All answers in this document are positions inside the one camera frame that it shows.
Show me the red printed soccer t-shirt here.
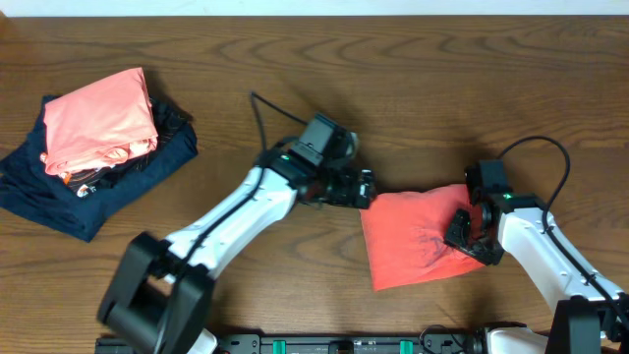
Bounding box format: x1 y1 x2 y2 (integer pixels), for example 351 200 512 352
360 184 484 291

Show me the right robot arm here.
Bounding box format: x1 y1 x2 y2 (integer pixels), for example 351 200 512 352
444 159 628 353

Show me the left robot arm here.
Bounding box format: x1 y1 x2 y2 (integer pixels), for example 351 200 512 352
97 114 375 353

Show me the folded black orange shirt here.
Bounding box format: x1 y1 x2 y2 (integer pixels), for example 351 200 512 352
38 96 189 199

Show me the folded salmon pink shirt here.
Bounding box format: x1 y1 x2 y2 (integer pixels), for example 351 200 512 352
41 68 158 175

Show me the folded navy blue shirt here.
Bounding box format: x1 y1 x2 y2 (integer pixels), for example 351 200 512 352
1 115 198 242

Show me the left black cable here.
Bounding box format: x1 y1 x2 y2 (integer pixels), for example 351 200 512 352
166 90 311 316

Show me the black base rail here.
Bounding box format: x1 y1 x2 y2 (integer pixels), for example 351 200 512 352
94 324 532 354

